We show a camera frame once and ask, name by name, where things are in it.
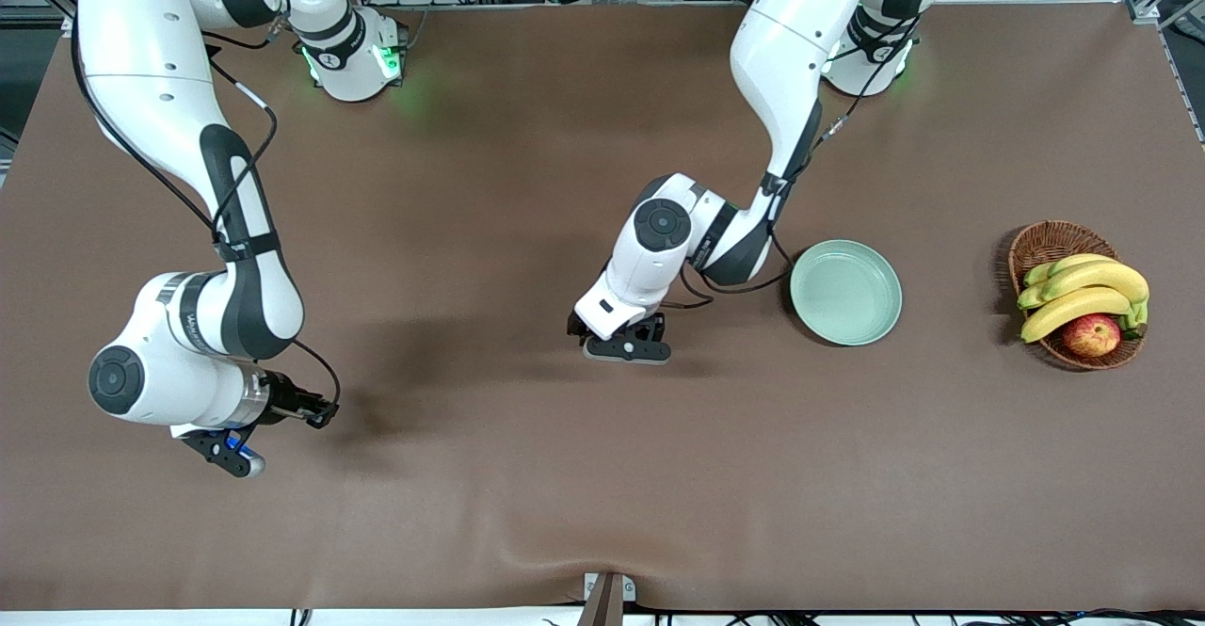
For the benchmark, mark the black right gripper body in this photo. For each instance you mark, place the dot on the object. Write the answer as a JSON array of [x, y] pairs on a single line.
[[285, 400]]

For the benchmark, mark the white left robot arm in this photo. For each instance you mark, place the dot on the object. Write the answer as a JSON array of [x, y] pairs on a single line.
[[791, 42]]

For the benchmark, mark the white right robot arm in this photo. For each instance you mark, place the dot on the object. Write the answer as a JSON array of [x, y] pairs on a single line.
[[141, 42]]

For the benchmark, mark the pale green round plate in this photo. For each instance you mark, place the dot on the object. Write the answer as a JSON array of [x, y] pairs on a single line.
[[845, 292]]

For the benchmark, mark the brown table cover mat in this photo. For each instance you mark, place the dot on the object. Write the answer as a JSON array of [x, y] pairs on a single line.
[[659, 466]]

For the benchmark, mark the brown wicker basket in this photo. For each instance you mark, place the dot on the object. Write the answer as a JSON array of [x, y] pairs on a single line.
[[1045, 245]]

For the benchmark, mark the small yellow-green banana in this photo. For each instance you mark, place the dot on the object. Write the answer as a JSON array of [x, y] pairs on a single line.
[[1059, 264]]

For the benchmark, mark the plump yellow banana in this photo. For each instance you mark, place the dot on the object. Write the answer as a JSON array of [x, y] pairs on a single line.
[[1073, 306]]

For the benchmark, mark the red yellow apple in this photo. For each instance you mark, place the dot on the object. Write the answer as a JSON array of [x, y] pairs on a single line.
[[1092, 335]]

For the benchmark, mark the yellow banana bunch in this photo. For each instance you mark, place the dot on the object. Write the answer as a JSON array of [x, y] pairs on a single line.
[[1101, 278]]

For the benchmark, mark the grey metal clamp bracket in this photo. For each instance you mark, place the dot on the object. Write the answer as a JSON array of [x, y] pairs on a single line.
[[607, 602]]

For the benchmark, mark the long aluminium frame rail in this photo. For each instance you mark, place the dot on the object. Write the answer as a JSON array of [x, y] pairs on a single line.
[[1144, 7]]

